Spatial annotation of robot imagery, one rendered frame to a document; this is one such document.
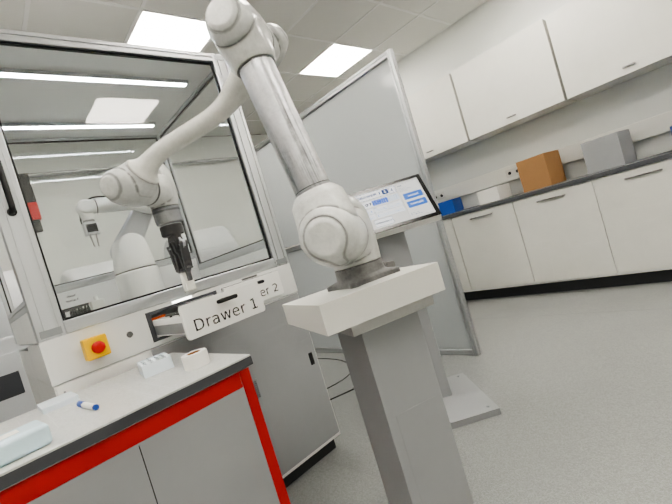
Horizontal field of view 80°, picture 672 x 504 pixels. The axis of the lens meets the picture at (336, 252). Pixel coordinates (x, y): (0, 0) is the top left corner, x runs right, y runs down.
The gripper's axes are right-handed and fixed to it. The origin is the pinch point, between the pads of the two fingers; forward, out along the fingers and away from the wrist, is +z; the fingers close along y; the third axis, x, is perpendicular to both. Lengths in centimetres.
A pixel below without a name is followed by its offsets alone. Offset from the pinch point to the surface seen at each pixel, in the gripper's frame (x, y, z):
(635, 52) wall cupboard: -333, -90, -68
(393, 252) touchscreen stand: -104, -5, 16
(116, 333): 20.4, 23.1, 10.4
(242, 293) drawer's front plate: -12.6, -10.6, 9.2
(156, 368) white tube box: 20.2, -8.8, 21.8
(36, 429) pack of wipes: 51, -33, 19
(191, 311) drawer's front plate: 6.1, -10.7, 9.2
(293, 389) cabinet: -41, 23, 62
